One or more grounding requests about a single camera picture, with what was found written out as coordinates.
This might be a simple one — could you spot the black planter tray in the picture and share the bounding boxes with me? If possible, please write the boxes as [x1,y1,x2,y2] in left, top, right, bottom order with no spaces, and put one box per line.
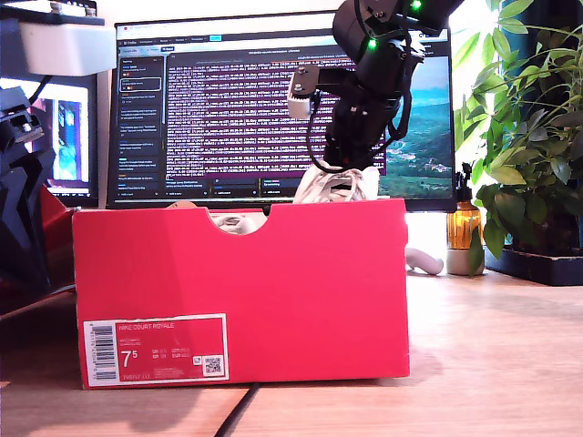
[485,248,583,287]

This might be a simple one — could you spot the white game controller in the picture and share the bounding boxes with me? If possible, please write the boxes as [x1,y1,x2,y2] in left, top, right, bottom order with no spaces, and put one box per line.
[404,248,445,276]

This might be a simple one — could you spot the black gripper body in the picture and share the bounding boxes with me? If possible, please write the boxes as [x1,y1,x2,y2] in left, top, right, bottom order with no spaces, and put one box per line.
[325,86,404,159]

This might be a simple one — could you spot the red shoebox lid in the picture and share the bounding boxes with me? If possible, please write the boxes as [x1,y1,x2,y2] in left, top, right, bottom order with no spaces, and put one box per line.
[0,184,81,320]

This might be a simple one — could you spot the green leafy houseplant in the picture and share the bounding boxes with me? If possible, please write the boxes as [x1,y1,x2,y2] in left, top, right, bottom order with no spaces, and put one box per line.
[453,0,583,274]

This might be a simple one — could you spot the small black computer monitor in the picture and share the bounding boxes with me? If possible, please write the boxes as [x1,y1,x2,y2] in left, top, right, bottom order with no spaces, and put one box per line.
[0,0,100,208]

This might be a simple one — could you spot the black camera cable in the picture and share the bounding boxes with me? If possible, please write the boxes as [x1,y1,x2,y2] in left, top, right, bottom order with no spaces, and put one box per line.
[305,89,339,173]
[26,75,52,107]

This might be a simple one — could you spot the pale round pot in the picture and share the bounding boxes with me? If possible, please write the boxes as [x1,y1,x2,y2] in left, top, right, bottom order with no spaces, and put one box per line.
[445,248,486,277]

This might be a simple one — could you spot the black cable on table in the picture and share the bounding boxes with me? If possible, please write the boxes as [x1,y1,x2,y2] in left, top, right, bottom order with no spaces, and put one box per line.
[213,382,261,437]

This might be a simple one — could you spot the amber pump bottle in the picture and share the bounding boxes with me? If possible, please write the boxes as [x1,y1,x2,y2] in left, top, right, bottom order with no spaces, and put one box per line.
[446,162,483,250]

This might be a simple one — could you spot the white leather sneaker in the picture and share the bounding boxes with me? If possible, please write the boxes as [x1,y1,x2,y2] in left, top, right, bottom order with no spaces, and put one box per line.
[291,166,382,207]
[210,214,269,237]

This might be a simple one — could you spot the red cardboard shoebox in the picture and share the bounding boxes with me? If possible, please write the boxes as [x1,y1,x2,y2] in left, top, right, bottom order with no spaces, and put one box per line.
[71,198,411,391]

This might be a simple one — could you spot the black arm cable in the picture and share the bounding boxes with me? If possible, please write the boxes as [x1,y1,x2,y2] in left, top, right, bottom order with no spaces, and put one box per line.
[385,25,414,141]

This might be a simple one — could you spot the large black computer monitor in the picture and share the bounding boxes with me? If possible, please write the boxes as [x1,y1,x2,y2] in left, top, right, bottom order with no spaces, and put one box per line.
[105,9,458,213]

